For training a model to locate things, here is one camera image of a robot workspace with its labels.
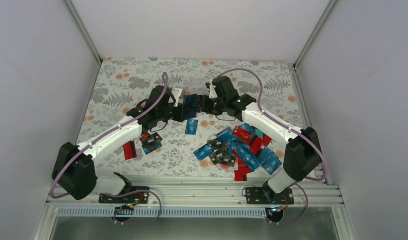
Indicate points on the red VIP card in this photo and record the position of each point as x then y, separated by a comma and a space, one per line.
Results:
245, 135

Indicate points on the red card pile right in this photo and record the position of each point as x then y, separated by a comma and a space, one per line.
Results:
257, 144

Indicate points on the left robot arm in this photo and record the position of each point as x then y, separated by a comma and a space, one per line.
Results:
75, 173

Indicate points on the navy blue card holder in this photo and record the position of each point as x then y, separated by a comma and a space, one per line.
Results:
190, 106

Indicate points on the blue card pile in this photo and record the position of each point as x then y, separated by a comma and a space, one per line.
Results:
269, 160
247, 157
203, 152

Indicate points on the blue card pile left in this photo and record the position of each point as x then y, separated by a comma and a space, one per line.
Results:
203, 152

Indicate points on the blue slotted cable duct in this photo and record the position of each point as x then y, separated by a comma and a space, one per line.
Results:
165, 212

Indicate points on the red card pile bottom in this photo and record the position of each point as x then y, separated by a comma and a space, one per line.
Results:
240, 175

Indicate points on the floral patterned table mat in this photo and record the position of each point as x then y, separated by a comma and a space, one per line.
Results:
122, 82

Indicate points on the aluminium rail frame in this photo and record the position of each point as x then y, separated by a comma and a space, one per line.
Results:
177, 191

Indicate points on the black visa card left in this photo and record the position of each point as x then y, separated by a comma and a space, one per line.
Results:
150, 139

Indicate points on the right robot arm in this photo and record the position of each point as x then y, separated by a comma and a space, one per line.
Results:
302, 150

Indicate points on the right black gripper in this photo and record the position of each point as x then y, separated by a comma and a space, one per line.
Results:
202, 105

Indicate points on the black visa card pile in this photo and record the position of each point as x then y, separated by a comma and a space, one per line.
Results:
221, 156

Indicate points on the lone blue credit card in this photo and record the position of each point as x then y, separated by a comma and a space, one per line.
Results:
191, 126

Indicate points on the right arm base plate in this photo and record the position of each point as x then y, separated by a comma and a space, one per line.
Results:
265, 196

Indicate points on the blue card pile centre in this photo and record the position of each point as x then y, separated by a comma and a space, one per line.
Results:
247, 157

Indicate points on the teal card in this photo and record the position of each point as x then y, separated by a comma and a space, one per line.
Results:
259, 133

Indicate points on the blue card pile right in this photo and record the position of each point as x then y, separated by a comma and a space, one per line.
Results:
269, 160

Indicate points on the red card left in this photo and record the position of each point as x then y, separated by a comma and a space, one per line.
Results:
129, 150

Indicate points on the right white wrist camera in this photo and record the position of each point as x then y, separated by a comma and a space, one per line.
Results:
211, 90

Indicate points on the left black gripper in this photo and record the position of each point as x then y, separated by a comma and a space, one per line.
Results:
179, 117

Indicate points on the red card pile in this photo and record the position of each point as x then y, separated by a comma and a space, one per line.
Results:
257, 144
240, 175

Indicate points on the blue card under black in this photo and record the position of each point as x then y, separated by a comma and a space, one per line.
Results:
148, 149

